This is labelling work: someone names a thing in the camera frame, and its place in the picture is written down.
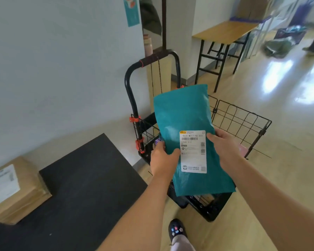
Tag tall brown cardboard box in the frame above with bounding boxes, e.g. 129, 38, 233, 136
237, 0, 271, 20

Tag grey-green bag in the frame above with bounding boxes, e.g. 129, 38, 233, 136
263, 38, 293, 59

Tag dark green draped cloth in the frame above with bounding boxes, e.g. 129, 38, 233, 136
139, 0, 163, 37

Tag person's right hand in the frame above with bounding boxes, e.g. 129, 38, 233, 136
206, 128, 245, 175

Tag dark patterned slipper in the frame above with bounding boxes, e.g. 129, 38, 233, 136
168, 219, 188, 243

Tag small brown cardboard box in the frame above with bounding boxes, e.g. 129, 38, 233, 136
0, 156, 52, 225

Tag black wire mesh cart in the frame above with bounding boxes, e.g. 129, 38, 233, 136
124, 49, 272, 222

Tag pink bottle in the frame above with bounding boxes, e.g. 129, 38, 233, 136
143, 33, 154, 57

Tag person's left hand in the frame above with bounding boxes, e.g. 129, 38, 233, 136
150, 140, 181, 181

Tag dark brown door frame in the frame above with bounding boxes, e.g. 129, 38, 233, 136
162, 0, 167, 50

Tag person's right forearm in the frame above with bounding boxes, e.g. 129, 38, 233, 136
230, 157, 314, 251

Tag person's left forearm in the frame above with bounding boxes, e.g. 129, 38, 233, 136
98, 172, 173, 251

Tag dark plastic crate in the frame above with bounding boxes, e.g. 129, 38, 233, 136
273, 25, 307, 45

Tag black low metal table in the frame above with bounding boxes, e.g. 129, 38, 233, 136
0, 133, 148, 251

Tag person's beige trousers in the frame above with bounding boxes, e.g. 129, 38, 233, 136
170, 234, 197, 251

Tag wooden table black legs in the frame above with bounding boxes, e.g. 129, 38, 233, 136
192, 20, 260, 93

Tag teal wall poster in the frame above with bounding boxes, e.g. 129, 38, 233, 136
123, 0, 141, 27

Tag beige cabinet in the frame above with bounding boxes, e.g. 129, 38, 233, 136
146, 48, 172, 106

